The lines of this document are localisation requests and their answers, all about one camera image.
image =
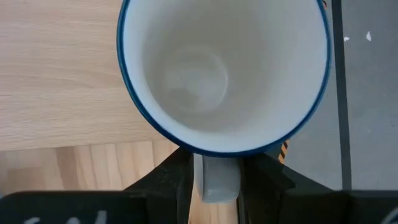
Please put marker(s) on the white mug blue pattern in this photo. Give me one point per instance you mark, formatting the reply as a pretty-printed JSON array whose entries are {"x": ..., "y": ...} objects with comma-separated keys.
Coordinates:
[{"x": 224, "y": 77}]

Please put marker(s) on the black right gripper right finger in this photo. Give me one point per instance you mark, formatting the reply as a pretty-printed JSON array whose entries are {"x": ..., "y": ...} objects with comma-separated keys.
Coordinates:
[{"x": 264, "y": 186}]

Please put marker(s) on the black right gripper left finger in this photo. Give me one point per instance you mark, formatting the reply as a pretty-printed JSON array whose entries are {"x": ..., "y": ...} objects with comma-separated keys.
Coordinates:
[{"x": 161, "y": 186}]

